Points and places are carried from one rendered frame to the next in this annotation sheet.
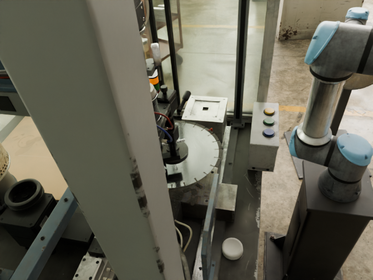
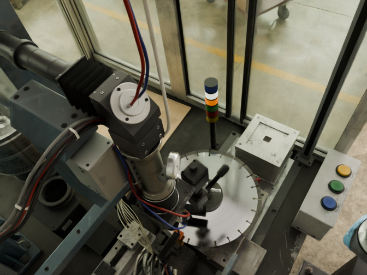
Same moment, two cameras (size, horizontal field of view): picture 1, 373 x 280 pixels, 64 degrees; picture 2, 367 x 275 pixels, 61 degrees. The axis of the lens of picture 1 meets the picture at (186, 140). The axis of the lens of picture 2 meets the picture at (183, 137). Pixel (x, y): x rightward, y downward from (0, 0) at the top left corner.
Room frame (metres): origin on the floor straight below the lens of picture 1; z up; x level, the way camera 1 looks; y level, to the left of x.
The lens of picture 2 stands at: (0.37, -0.10, 1.89)
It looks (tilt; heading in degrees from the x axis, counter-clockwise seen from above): 54 degrees down; 26
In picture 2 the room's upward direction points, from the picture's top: 10 degrees counter-clockwise
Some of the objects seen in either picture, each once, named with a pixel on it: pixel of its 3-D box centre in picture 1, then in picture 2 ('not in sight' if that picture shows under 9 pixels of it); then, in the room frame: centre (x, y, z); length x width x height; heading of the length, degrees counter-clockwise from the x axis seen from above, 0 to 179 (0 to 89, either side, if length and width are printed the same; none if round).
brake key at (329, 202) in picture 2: (268, 133); (328, 203); (0.88, -0.33, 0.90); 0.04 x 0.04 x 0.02
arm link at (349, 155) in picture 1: (348, 155); not in sight; (0.71, -0.57, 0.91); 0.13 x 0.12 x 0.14; 56
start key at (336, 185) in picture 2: (268, 122); (336, 186); (0.95, -0.35, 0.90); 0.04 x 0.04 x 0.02
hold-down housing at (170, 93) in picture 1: (167, 115); (195, 185); (0.70, 0.05, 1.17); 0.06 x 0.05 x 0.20; 155
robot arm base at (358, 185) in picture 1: (342, 178); not in sight; (0.70, -0.57, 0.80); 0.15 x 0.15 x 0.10
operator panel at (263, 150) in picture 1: (263, 135); (325, 193); (0.95, -0.33, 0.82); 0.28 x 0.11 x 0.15; 164
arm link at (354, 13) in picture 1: (354, 24); not in sight; (1.11, -0.69, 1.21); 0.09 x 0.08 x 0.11; 146
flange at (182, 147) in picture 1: (172, 149); (205, 193); (0.78, 0.05, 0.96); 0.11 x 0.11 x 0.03
